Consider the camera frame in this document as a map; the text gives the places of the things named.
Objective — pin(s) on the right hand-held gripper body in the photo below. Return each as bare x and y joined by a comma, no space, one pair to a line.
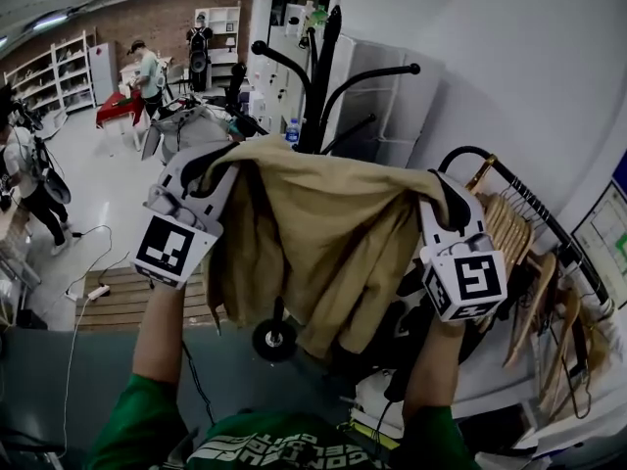
477,277

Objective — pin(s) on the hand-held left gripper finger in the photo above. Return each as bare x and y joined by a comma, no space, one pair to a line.
208,186
192,169

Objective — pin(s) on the black coat stand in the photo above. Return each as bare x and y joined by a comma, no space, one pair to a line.
318,96

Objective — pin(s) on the white metal locker cabinet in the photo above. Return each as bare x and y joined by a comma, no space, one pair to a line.
377,91

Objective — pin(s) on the clear water bottle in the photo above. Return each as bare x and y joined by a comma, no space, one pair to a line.
292,132

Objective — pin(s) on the ceiling light strip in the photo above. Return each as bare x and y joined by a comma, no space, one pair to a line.
49,21

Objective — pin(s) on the black garment rack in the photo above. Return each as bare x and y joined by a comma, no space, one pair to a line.
539,212

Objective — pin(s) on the person's right forearm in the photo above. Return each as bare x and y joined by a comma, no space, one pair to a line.
433,365

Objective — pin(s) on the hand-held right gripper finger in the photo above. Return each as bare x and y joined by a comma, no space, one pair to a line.
462,211
443,211

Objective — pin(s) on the long white shelving unit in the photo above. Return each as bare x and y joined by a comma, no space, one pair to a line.
54,81

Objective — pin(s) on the grey bag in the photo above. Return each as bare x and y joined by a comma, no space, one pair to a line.
191,132

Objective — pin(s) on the white power strip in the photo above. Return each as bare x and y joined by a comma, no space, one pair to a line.
98,292

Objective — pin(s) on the wooden hangers group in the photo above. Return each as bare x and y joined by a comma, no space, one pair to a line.
512,228

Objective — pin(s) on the framed evacuation map sign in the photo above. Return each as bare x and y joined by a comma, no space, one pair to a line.
605,243

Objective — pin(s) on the person's left forearm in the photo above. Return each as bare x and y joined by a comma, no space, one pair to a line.
159,331

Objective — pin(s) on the person's green shirt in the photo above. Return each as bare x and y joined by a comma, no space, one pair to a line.
147,424

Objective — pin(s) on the tan beige garment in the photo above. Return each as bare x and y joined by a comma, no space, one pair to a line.
323,223

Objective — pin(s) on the white fridge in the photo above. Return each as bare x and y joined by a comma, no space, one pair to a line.
104,74

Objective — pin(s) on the black backpack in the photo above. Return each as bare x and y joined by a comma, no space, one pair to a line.
372,360

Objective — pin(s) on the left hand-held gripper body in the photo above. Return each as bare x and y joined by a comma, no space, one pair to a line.
166,248

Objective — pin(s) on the white table with red tablecloth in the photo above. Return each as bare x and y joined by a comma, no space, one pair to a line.
120,110

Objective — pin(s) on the wooden slat platform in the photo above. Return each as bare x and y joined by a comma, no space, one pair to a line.
122,306

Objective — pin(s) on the small white bookshelf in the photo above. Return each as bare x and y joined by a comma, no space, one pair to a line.
220,27

